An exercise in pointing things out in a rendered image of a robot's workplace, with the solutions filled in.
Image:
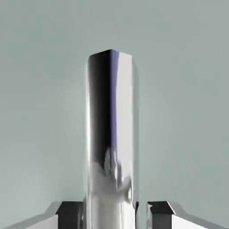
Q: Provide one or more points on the grey-green drawer front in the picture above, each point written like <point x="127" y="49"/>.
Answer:
<point x="35" y="89"/>

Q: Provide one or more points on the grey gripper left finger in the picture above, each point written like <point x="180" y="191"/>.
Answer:
<point x="68" y="212"/>

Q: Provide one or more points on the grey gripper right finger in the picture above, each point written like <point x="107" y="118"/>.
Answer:
<point x="161" y="212"/>

